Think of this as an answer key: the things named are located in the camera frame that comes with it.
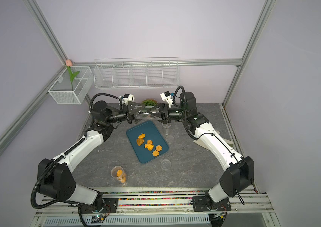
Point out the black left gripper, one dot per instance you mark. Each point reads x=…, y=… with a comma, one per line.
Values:
x=127, y=111

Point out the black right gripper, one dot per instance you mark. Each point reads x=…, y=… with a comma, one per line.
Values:
x=164, y=111

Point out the clear cookie jar back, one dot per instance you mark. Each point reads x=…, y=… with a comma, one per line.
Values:
x=143, y=115

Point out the clear cookie jar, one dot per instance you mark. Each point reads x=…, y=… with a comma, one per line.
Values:
x=119, y=174
x=143, y=115
x=166, y=128

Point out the clear jar lid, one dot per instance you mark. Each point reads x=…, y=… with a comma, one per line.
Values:
x=165, y=164
x=170, y=139

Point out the clear cookie jar front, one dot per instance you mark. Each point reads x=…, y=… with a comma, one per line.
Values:
x=119, y=174

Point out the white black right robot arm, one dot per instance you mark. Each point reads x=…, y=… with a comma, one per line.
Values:
x=238, y=173

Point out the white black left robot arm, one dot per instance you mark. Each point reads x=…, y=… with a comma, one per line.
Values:
x=55, y=182

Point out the green plant in pot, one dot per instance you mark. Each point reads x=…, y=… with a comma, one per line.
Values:
x=150, y=102

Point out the orange heart shaped cookie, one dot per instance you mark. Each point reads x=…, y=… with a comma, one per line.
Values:
x=139, y=141

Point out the orange fish shaped cookie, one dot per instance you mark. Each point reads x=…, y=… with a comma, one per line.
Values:
x=149, y=147

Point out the orange round scalloped cookie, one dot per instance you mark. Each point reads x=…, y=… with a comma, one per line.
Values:
x=158, y=148

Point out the orange flower shaped cookie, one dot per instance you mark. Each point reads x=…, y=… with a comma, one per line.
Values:
x=155, y=153

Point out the beige gardening glove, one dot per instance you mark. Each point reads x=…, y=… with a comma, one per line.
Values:
x=200, y=143

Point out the pink artificial tulip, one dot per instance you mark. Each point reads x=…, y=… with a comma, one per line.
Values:
x=72, y=74

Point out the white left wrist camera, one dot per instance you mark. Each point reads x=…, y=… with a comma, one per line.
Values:
x=126, y=99

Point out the white wire wall shelf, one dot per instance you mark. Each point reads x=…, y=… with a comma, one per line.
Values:
x=121, y=73

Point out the white mesh wall basket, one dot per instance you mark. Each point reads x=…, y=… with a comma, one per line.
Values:
x=61, y=91

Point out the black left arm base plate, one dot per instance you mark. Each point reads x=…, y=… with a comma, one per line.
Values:
x=102, y=205

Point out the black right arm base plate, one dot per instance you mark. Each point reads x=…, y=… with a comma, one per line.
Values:
x=204, y=203

